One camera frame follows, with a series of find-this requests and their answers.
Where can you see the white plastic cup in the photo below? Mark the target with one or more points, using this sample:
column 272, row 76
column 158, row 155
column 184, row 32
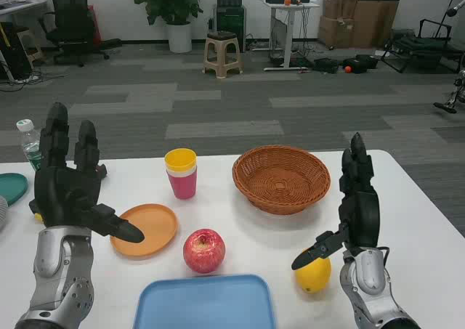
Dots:
column 181, row 174

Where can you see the yellow plastic cup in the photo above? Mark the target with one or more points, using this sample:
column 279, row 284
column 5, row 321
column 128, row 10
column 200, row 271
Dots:
column 179, row 160

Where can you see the red apple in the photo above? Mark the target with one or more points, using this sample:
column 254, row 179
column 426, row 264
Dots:
column 203, row 252

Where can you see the white standing desk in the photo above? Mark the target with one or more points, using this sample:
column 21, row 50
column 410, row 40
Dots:
column 290, row 27

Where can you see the black case under desk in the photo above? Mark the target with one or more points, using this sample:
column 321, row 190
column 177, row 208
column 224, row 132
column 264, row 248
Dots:
column 14, row 53

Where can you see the small black floor bag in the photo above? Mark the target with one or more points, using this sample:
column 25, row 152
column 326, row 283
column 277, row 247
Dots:
column 326, row 65

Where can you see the pink plastic cup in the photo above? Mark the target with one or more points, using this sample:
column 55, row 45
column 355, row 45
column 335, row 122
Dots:
column 181, row 187

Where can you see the black folding frame cot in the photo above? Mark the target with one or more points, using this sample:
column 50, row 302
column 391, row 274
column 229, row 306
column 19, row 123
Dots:
column 417, row 44

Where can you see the black office chair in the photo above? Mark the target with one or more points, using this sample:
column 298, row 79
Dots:
column 69, row 13

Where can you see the blue plastic tray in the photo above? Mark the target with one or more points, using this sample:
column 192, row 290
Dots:
column 205, row 305

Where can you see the beige plastic stool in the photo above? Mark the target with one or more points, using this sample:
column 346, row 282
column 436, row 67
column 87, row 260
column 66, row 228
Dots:
column 222, row 53

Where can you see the clear water bottle green label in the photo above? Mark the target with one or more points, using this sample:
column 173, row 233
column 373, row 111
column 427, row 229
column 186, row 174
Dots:
column 31, row 149

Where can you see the stacked cardboard boxes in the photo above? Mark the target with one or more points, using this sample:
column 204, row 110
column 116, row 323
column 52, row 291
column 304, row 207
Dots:
column 363, row 20

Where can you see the brown wicker basket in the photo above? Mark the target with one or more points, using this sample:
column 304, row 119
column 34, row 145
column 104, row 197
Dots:
column 281, row 183

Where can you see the black equipment cabinet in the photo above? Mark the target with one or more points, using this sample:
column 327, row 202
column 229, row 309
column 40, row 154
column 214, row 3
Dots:
column 230, row 20

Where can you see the large black floor bag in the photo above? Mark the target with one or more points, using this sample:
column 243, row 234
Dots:
column 361, row 64

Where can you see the potted green plant white pot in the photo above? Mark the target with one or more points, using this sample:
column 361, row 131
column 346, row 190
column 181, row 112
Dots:
column 170, row 6

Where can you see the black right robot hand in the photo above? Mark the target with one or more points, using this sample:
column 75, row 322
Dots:
column 363, row 216

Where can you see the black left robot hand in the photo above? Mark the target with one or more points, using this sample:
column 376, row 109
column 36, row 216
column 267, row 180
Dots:
column 65, row 194

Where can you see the grey ribbed round object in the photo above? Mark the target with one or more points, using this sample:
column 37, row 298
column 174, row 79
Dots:
column 3, row 213

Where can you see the orange plastic plate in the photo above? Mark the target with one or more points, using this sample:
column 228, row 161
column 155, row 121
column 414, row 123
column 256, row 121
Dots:
column 156, row 227

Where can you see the teal plastic plate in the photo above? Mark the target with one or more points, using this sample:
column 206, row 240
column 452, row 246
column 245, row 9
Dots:
column 12, row 187

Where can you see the white side desk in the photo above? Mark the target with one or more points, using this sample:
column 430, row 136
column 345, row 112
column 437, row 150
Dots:
column 22, row 6

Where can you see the yellow lemon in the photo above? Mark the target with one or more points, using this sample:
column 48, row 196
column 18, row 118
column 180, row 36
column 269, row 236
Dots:
column 316, row 276

